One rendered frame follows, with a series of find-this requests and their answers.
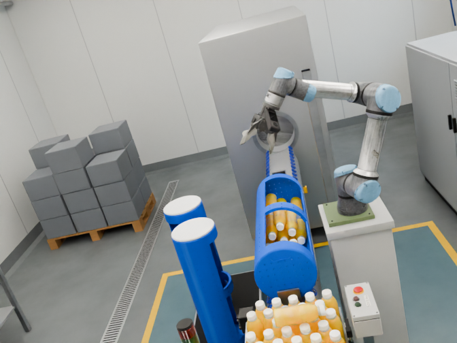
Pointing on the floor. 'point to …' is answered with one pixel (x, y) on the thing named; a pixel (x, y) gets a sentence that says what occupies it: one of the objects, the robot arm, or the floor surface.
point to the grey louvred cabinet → (436, 110)
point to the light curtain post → (319, 143)
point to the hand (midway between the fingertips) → (256, 150)
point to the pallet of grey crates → (89, 184)
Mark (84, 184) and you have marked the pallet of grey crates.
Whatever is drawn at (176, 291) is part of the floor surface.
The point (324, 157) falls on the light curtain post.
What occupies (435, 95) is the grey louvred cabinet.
